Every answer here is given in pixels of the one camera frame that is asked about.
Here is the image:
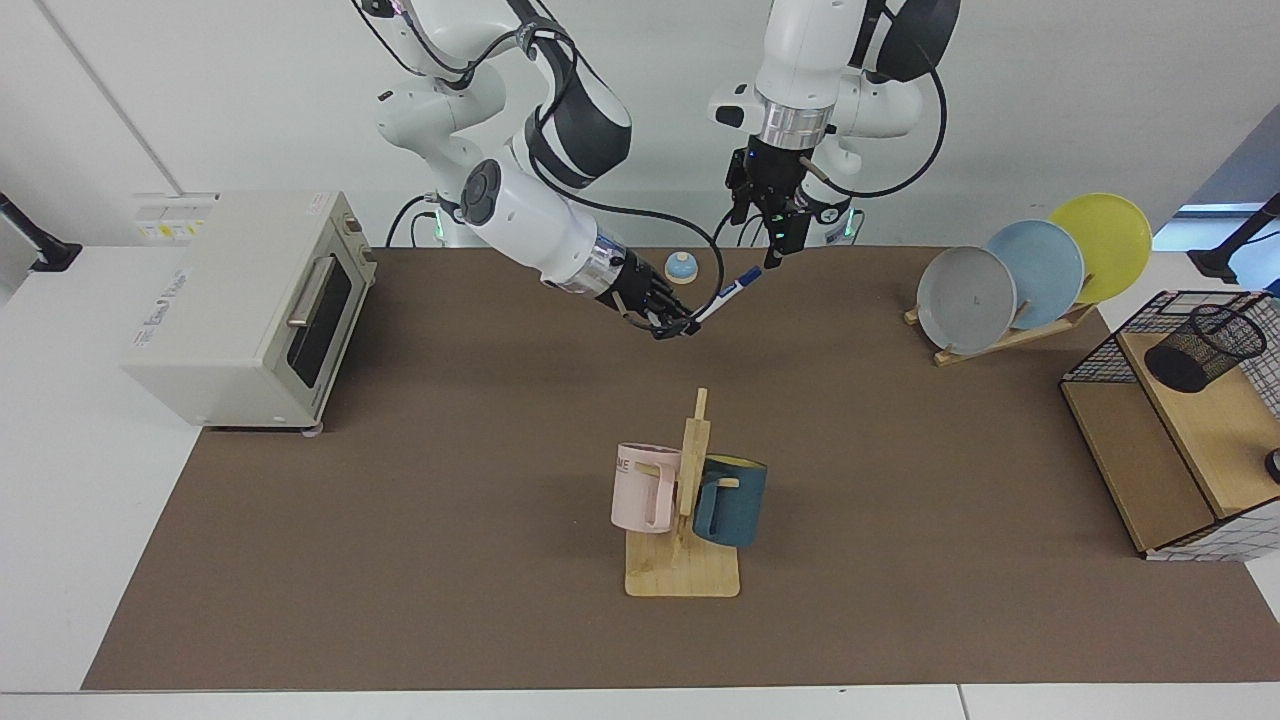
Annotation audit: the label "blue and white marker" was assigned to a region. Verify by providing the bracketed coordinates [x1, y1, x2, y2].
[694, 266, 764, 324]

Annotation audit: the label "black mesh pen holder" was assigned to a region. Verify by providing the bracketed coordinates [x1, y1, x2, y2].
[1144, 304, 1269, 394]

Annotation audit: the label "pink cup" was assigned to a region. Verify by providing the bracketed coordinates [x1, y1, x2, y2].
[611, 442, 683, 535]

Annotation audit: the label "grey plate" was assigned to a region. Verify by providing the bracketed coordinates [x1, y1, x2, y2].
[916, 246, 1018, 356]

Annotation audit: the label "dark teal cup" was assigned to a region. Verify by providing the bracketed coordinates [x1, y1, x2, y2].
[692, 455, 769, 549]

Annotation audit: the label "wooden plate rack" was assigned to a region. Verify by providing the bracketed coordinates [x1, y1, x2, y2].
[904, 298, 1099, 368]

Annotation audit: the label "wooden cup stand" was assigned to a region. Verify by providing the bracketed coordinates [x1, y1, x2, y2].
[625, 388, 742, 599]

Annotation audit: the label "light blue plate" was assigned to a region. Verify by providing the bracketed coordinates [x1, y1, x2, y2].
[985, 219, 1086, 331]

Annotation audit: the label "yellow plate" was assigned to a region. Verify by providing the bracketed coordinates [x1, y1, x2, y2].
[1048, 193, 1154, 305]

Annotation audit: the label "brown table cloth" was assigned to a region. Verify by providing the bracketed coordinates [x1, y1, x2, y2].
[82, 246, 1280, 691]

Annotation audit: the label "pale toaster oven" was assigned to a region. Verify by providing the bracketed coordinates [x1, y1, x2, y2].
[122, 190, 379, 434]

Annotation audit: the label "black stand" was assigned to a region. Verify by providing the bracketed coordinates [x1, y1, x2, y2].
[1188, 192, 1280, 287]
[0, 192, 84, 274]

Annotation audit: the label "white socket box yellow labels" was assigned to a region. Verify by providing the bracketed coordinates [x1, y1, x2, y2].
[132, 192, 220, 242]

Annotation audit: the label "black base cable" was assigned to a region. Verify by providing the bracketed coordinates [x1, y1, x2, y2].
[710, 204, 771, 249]
[384, 194, 442, 249]

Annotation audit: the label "wire basket with wooden floor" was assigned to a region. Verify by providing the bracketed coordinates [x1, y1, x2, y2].
[1060, 290, 1280, 563]

